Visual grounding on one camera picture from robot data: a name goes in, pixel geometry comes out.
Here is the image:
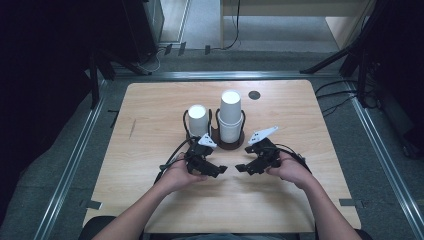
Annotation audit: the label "black tripod stand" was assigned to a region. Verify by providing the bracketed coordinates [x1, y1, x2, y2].
[299, 0, 381, 108]

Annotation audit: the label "white floor cable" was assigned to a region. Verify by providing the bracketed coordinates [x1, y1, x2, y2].
[138, 46, 167, 76]

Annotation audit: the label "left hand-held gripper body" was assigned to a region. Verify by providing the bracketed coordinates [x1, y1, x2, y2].
[184, 133, 218, 174]

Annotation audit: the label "short white paper cup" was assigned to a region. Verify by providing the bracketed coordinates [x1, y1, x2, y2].
[187, 104, 210, 138]

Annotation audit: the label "black wire cup holder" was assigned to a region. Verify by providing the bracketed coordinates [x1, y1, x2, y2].
[182, 108, 247, 151]

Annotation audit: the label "person's left hand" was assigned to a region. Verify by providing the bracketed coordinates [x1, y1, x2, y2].
[159, 152, 209, 195]

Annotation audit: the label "black hanging cable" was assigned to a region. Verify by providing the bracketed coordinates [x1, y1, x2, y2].
[222, 0, 242, 52]

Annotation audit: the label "light wooden desk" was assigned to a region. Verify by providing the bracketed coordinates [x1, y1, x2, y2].
[219, 0, 378, 51]

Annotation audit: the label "black floor cables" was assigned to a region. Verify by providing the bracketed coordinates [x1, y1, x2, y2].
[314, 79, 358, 118]

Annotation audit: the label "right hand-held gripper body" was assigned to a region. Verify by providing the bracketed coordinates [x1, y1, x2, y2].
[248, 125, 282, 170]

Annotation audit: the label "person's right hand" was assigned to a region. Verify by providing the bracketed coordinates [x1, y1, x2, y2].
[265, 150, 316, 191]

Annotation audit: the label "black metal stand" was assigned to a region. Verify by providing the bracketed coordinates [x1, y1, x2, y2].
[87, 49, 154, 110]

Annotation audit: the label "metal floor rail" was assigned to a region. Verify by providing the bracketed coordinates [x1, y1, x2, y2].
[344, 79, 424, 240]
[33, 79, 108, 240]
[113, 70, 341, 81]

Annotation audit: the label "dark cabinet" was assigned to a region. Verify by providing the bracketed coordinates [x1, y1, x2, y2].
[120, 0, 165, 64]

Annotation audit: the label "grey tape strip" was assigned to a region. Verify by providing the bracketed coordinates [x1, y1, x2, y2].
[79, 199, 104, 211]
[339, 198, 366, 209]

